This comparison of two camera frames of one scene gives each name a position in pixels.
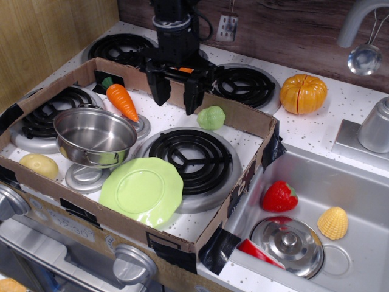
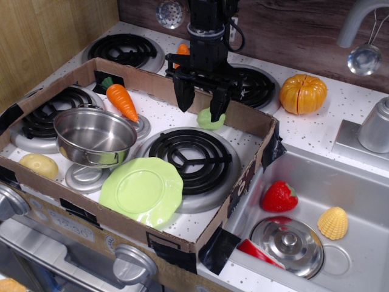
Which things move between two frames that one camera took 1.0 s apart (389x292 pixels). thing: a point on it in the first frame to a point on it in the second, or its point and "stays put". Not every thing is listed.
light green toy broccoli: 211,118 stays put
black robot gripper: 178,54 to 206,67
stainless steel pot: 90,135 stays put
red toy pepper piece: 248,245 stays put
